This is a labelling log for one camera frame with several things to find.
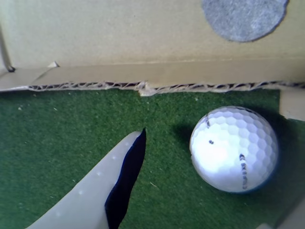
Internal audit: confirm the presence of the white golf ball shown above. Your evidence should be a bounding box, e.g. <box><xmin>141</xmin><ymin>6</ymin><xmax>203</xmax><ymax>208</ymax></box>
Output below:
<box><xmin>189</xmin><ymin>105</ymin><xmax>279</xmax><ymax>193</ymax></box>

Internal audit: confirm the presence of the round gray felt mark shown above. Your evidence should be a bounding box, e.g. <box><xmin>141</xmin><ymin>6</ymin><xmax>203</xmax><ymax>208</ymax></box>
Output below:
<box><xmin>201</xmin><ymin>0</ymin><xmax>290</xmax><ymax>43</ymax></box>

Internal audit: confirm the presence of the long green turf mat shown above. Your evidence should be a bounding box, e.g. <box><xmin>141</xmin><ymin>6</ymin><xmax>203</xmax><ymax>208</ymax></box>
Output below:
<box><xmin>0</xmin><ymin>88</ymin><xmax>305</xmax><ymax>229</ymax></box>

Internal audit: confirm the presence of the brown cardboard ramp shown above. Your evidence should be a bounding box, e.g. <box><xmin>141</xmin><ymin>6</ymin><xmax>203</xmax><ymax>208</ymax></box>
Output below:
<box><xmin>0</xmin><ymin>0</ymin><xmax>305</xmax><ymax>120</ymax></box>

